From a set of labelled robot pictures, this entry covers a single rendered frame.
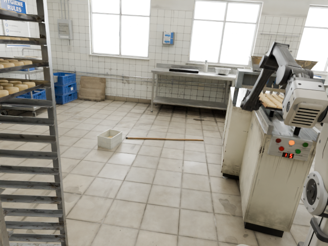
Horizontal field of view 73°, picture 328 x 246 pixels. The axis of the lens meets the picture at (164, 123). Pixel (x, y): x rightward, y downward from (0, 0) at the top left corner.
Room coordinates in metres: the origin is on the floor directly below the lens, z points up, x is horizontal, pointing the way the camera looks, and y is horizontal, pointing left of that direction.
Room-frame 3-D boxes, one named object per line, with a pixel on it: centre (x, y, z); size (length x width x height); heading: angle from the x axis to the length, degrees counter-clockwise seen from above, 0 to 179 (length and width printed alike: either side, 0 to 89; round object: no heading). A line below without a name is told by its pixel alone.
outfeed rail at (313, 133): (2.27, -1.22, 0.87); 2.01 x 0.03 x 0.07; 166
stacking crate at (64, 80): (4.90, 2.36, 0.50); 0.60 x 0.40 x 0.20; 177
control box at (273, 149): (1.35, -0.84, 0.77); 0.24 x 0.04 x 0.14; 76
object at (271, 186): (1.71, -0.93, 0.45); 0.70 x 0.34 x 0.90; 166
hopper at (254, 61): (2.20, -1.05, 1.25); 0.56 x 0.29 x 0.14; 76
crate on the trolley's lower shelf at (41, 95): (3.96, 2.52, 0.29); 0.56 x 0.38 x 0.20; 3
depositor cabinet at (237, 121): (2.66, -1.16, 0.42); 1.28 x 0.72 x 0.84; 166
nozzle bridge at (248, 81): (2.20, -1.05, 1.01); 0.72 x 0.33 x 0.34; 76
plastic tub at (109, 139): (2.81, 0.73, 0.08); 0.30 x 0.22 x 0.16; 161
